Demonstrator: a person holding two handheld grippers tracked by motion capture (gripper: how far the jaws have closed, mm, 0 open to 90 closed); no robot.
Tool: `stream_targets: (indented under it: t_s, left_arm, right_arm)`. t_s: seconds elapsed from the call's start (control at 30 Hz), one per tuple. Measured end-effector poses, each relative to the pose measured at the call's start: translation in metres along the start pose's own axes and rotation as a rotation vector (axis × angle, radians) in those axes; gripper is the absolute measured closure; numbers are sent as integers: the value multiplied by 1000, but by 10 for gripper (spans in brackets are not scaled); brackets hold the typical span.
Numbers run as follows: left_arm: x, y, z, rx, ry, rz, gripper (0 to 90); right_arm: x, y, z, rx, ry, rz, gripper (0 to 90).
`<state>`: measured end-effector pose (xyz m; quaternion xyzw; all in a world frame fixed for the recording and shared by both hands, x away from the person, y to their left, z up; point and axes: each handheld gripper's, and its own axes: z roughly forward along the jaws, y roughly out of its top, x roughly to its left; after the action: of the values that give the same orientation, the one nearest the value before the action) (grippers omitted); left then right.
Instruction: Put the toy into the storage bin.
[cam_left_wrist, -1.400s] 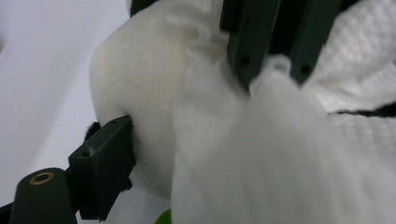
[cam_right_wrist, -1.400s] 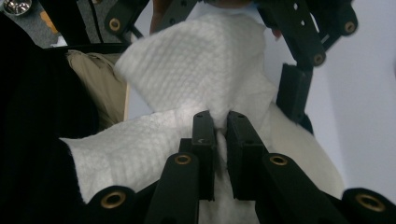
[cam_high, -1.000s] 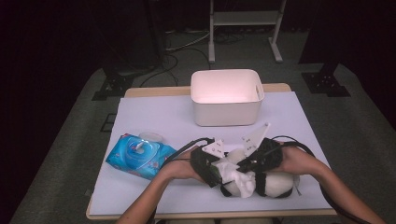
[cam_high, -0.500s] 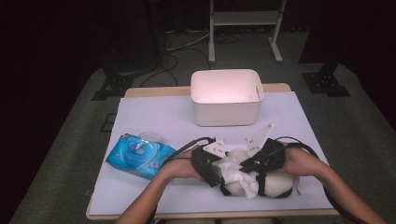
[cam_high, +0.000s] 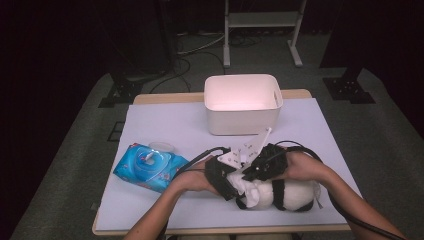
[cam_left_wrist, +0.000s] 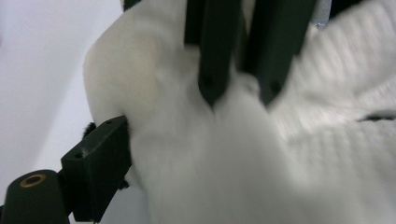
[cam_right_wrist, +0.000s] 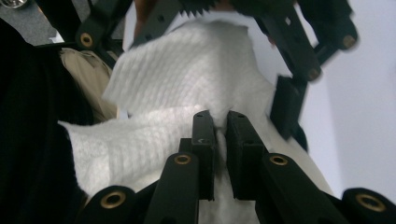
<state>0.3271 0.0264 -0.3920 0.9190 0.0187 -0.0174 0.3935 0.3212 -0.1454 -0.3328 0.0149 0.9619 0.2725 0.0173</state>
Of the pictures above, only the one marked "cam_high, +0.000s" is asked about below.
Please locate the white metal stand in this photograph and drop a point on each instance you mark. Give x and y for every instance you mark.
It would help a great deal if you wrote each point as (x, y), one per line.
(263, 19)

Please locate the blue wet wipes packet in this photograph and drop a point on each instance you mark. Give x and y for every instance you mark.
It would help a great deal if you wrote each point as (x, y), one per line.
(140, 166)

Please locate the person's left hand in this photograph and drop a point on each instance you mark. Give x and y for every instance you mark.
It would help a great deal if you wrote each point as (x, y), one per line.
(193, 176)

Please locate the person's right hand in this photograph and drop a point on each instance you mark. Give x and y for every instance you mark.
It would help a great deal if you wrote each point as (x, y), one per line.
(306, 168)

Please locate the black metal stand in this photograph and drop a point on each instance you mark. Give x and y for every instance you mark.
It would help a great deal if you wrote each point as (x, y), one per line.
(350, 90)
(123, 93)

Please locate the white wet wipe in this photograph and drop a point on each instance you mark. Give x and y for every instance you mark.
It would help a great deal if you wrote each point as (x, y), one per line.
(248, 191)

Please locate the white plastic storage bin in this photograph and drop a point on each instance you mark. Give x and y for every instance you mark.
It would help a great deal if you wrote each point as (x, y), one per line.
(243, 96)

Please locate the pale lilac table mat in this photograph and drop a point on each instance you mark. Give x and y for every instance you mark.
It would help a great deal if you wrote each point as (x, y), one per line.
(166, 116)

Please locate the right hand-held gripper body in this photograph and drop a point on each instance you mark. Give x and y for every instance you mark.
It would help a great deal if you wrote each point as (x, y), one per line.
(271, 163)

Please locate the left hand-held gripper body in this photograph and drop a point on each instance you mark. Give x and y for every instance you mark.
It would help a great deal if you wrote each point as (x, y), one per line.
(215, 173)

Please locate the panda plush toy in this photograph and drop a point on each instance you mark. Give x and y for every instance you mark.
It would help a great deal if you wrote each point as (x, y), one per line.
(296, 196)

